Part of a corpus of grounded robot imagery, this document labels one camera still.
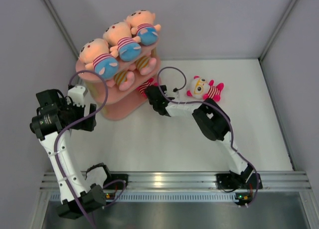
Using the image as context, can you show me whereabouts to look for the grey aluminium frame post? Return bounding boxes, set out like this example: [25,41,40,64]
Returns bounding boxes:
[259,0,306,61]

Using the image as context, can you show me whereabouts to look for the white panda plush yellow glasses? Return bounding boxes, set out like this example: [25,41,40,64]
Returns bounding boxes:
[186,75,224,102]

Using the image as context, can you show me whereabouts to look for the pink hippo plush striped shirt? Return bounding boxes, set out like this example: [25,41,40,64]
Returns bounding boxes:
[106,70,135,91]

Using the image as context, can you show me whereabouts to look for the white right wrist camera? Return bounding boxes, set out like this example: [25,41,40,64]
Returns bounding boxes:
[166,88,180,101]

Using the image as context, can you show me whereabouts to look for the white panda plush pink limbs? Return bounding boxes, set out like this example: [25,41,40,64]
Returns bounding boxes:
[137,77,158,98]

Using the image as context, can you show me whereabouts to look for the peach boy plush blue shorts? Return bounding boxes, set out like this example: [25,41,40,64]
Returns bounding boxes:
[79,38,119,80]

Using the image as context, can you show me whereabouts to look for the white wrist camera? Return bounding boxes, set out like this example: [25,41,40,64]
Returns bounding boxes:
[166,88,180,101]
[67,85,88,108]

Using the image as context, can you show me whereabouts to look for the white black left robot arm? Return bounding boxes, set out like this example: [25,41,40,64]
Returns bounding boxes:
[30,85,113,219]

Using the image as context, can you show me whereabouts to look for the pink three-tier wooden shelf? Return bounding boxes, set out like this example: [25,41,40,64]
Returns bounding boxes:
[79,42,160,121]

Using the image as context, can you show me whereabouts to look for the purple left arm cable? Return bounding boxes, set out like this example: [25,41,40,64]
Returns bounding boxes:
[54,70,127,229]

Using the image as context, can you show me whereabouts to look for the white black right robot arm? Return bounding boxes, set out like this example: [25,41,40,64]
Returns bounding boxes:
[145,85,263,192]

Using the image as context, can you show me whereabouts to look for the peach boy plush blue pants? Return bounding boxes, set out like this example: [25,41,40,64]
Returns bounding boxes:
[103,21,142,62]

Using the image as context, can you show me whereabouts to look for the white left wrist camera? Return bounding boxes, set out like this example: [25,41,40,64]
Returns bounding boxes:
[67,85,88,108]

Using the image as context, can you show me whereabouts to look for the white slotted cable duct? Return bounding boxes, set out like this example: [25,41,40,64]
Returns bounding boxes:
[92,191,252,202]

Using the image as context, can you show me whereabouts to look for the grey left frame post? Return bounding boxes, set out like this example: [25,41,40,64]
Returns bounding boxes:
[41,0,78,59]

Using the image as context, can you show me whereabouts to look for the peach boy plush striped shirt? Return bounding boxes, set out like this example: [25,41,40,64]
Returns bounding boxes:
[126,10,161,46]

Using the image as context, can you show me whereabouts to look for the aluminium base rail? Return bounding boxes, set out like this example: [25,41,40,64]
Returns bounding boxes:
[39,171,312,191]

